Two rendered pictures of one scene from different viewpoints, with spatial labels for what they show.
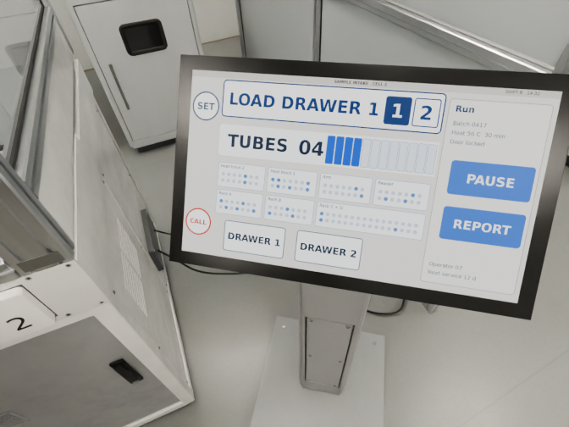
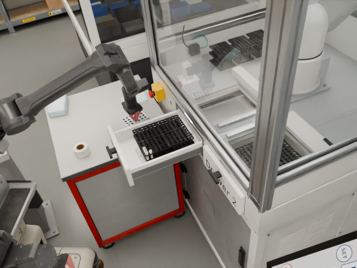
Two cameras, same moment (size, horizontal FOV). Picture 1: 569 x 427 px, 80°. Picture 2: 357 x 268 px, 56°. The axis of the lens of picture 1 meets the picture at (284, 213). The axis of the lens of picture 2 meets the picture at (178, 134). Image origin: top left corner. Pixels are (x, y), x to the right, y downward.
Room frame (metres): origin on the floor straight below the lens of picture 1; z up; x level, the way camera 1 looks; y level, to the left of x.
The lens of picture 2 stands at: (0.12, -0.24, 1.89)
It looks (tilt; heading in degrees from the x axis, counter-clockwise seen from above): 43 degrees down; 91
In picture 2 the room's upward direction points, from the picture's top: 7 degrees counter-clockwise
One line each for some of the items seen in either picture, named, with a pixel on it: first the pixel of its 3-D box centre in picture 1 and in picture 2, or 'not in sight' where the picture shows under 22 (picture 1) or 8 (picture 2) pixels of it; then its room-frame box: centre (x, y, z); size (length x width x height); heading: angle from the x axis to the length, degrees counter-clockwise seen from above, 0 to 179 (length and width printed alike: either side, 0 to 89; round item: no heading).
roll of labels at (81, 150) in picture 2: not in sight; (81, 149); (-0.37, 0.90, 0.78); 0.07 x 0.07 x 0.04
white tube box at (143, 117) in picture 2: not in sight; (135, 120); (-0.12, 1.07, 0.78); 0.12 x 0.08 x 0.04; 32
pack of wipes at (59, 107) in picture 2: not in sight; (58, 105); (-0.56, 1.27, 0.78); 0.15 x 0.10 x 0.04; 97
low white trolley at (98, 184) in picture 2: not in sight; (120, 165); (-0.29, 1.14, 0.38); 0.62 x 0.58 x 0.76; 110
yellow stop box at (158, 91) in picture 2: not in sight; (157, 92); (0.01, 1.17, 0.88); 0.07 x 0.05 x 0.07; 110
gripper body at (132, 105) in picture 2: not in sight; (130, 102); (-0.11, 1.04, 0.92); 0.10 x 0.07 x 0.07; 122
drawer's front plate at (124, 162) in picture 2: not in sight; (119, 154); (-0.16, 0.75, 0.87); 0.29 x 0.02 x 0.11; 110
